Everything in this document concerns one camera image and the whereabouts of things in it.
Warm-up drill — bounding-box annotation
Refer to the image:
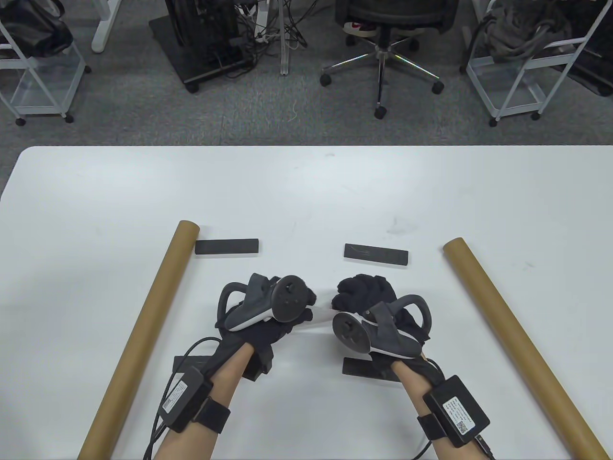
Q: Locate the black wrist strap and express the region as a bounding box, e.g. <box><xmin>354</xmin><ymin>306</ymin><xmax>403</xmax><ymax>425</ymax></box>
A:
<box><xmin>417</xmin><ymin>413</ymin><xmax>448</xmax><ymax>441</ymax></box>
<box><xmin>194</xmin><ymin>398</ymin><xmax>231</xmax><ymax>434</ymax></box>

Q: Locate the white wheeled cart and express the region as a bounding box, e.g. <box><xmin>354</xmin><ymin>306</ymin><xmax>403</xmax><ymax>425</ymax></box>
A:
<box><xmin>0</xmin><ymin>19</ymin><xmax>91</xmax><ymax>126</ymax></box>
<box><xmin>462</xmin><ymin>0</ymin><xmax>613</xmax><ymax>126</ymax></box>

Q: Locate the brown cardboard mailing tube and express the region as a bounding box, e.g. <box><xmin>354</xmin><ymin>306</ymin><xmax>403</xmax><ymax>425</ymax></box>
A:
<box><xmin>77</xmin><ymin>220</ymin><xmax>201</xmax><ymax>460</ymax></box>
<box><xmin>443</xmin><ymin>236</ymin><xmax>611</xmax><ymax>460</ymax></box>

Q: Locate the person's left hand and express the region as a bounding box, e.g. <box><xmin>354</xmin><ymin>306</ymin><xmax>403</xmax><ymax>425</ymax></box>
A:
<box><xmin>211</xmin><ymin>274</ymin><xmax>318</xmax><ymax>379</ymax></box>

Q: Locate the person's right forearm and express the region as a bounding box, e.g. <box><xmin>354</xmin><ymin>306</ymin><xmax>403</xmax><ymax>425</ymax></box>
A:
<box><xmin>393</xmin><ymin>359</ymin><xmax>484</xmax><ymax>460</ymax></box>

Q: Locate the colourful cartoon grid poster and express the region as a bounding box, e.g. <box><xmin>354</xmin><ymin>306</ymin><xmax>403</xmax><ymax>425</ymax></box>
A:
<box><xmin>292</xmin><ymin>307</ymin><xmax>336</xmax><ymax>336</ymax></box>

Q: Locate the black bag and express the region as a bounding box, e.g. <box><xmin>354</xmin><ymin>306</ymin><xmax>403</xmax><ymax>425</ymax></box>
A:
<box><xmin>0</xmin><ymin>0</ymin><xmax>75</xmax><ymax>58</ymax></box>

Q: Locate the tangle of black cables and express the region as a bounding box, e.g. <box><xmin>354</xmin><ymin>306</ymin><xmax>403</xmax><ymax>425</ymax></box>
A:
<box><xmin>234</xmin><ymin>0</ymin><xmax>318</xmax><ymax>48</ymax></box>

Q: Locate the person's left forearm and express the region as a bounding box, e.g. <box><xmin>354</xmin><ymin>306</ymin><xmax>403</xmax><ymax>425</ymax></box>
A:
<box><xmin>153</xmin><ymin>343</ymin><xmax>254</xmax><ymax>460</ymax></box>

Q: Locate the person's right hand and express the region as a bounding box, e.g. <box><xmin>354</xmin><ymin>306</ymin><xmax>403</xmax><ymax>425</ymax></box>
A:
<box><xmin>331</xmin><ymin>274</ymin><xmax>443</xmax><ymax>384</ymax></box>

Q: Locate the black wrist sensor box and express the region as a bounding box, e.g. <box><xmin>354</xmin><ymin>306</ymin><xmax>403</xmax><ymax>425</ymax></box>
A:
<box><xmin>160</xmin><ymin>367</ymin><xmax>214</xmax><ymax>433</ymax></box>
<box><xmin>423</xmin><ymin>375</ymin><xmax>490</xmax><ymax>449</ymax></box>

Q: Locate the black office chair chrome base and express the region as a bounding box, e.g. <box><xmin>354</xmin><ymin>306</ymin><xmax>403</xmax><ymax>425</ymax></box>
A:
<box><xmin>320</xmin><ymin>0</ymin><xmax>458</xmax><ymax>119</ymax></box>

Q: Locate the black wheeled equipment stand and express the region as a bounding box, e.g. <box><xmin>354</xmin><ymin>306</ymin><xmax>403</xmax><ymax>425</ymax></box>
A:
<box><xmin>148</xmin><ymin>0</ymin><xmax>254</xmax><ymax>93</ymax></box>

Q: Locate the black bar weight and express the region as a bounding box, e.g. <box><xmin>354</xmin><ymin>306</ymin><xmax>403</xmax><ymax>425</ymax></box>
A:
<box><xmin>195</xmin><ymin>239</ymin><xmax>260</xmax><ymax>257</ymax></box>
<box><xmin>173</xmin><ymin>356</ymin><xmax>216</xmax><ymax>372</ymax></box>
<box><xmin>344</xmin><ymin>243</ymin><xmax>409</xmax><ymax>266</ymax></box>
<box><xmin>342</xmin><ymin>357</ymin><xmax>400</xmax><ymax>382</ymax></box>

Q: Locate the grey crumpled cloth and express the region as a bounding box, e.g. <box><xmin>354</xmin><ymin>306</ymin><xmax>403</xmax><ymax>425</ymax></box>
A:
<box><xmin>479</xmin><ymin>0</ymin><xmax>575</xmax><ymax>60</ymax></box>

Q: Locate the white desk leg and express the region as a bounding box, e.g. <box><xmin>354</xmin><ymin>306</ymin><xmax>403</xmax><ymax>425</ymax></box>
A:
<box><xmin>91</xmin><ymin>0</ymin><xmax>123</xmax><ymax>53</ymax></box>
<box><xmin>280</xmin><ymin>0</ymin><xmax>293</xmax><ymax>76</ymax></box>

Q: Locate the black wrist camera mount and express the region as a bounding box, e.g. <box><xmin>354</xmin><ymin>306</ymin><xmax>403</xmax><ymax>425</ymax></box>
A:
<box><xmin>243</xmin><ymin>345</ymin><xmax>274</xmax><ymax>381</ymax></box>

